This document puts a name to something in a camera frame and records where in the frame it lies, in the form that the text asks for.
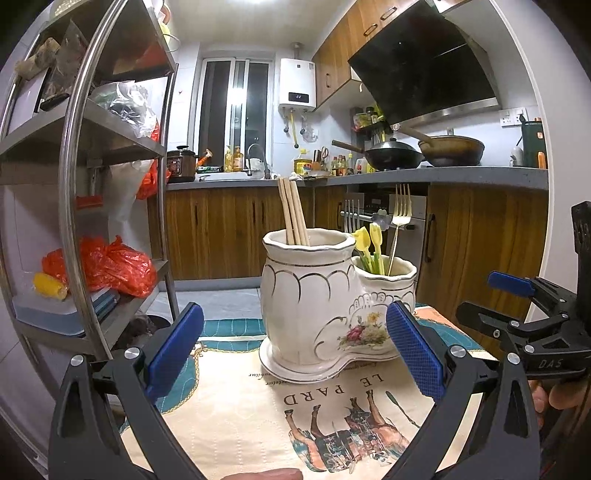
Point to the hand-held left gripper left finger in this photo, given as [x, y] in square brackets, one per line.
[178, 344]

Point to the clear plastic bag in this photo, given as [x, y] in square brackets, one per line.
[124, 108]

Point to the black wok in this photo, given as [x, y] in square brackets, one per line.
[395, 157]

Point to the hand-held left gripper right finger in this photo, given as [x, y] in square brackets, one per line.
[415, 350]

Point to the sliding glass window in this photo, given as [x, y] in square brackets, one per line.
[233, 110]

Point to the person's left hand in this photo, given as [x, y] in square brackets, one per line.
[263, 475]

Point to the white plastic bag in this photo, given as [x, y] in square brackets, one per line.
[127, 198]

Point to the white ceramic double utensil holder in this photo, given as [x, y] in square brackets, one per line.
[300, 314]

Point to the black range hood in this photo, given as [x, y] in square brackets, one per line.
[425, 78]

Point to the dark dried food bag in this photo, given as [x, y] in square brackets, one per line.
[69, 60]

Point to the green kettle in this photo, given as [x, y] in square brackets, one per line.
[533, 145]

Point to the wall spice rack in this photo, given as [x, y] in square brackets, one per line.
[371, 124]

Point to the wooden spatula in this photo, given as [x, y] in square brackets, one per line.
[413, 133]

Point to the grey kitchen countertop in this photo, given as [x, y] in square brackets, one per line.
[415, 177]

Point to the white wall socket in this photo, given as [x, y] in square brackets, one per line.
[513, 116]

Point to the metal shelf rack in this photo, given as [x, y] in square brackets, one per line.
[73, 152]

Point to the hanging red plastic bag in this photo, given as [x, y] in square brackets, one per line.
[148, 182]

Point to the yellow oil bottle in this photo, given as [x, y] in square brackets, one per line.
[301, 164]

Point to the knife block with scissors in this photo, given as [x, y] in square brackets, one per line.
[320, 159]

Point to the white wall water heater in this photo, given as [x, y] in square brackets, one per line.
[297, 85]

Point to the brown frying pan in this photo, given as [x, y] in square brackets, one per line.
[452, 151]

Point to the printed table mat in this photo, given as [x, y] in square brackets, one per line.
[240, 415]

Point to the dark rice cooker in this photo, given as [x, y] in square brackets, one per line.
[181, 165]

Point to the wooden wall cabinets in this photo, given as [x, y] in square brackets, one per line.
[332, 69]

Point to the amber soap bottle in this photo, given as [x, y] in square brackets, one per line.
[234, 160]

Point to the wooden base cabinets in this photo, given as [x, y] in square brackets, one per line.
[221, 230]

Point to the translucent blue storage box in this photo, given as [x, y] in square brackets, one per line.
[46, 318]

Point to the metal fork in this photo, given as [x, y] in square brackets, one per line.
[353, 227]
[400, 220]

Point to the built-in steel oven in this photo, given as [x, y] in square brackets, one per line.
[413, 240]

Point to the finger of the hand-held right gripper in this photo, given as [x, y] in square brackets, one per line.
[489, 323]
[510, 284]

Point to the yellow packet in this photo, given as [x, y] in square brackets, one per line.
[50, 286]

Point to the row of condiment bottles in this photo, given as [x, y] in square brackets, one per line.
[348, 165]

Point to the person's right hand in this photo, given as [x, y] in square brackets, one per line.
[565, 392]

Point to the kitchen faucet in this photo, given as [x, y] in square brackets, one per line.
[258, 157]

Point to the dark cloth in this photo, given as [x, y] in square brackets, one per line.
[141, 332]

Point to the crumpled red plastic bag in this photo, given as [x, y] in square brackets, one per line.
[106, 267]

